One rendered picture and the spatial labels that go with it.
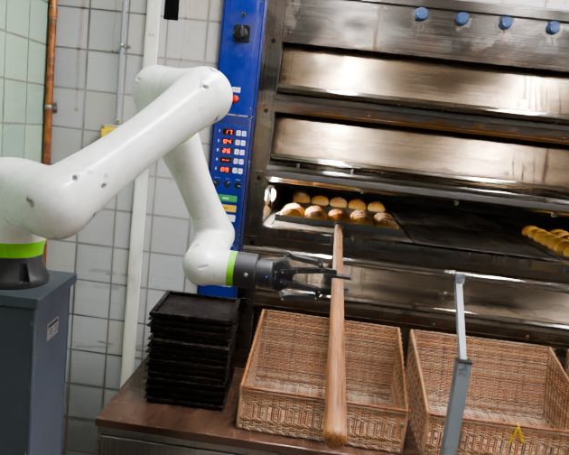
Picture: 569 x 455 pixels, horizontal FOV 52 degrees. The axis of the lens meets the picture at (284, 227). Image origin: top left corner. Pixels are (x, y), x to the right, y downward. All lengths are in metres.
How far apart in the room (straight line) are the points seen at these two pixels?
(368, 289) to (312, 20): 1.06
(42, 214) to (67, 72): 1.47
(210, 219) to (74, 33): 1.19
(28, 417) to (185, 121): 0.66
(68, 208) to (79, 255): 1.46
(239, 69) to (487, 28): 0.93
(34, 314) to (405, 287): 1.53
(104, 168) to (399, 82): 1.42
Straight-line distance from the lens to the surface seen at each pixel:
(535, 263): 2.46
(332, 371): 0.93
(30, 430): 1.32
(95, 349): 2.63
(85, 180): 1.11
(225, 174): 2.28
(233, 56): 2.29
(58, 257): 2.58
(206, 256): 1.49
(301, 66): 2.30
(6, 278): 1.26
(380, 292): 2.35
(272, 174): 2.14
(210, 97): 1.26
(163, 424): 2.05
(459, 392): 1.88
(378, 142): 2.29
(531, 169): 2.40
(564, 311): 2.54
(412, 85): 2.30
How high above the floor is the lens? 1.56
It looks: 9 degrees down
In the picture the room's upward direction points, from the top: 7 degrees clockwise
